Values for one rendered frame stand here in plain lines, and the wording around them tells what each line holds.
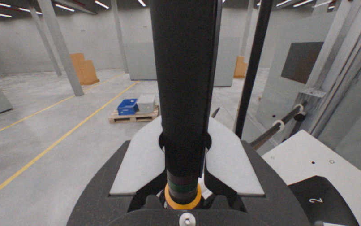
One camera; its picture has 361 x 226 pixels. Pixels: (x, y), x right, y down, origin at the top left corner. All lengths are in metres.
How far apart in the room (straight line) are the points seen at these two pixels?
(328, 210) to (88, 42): 14.99
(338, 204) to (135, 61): 7.54
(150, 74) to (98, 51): 7.99
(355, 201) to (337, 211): 0.21
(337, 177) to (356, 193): 0.04
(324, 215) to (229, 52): 5.72
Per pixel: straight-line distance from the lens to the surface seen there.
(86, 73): 8.32
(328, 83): 0.75
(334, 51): 0.73
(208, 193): 0.20
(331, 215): 0.30
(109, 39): 13.83
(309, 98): 0.64
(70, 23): 15.77
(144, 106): 3.12
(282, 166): 0.57
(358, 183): 0.52
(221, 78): 5.91
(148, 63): 7.34
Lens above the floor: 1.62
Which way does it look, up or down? 28 degrees down
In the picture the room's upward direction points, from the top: 1 degrees counter-clockwise
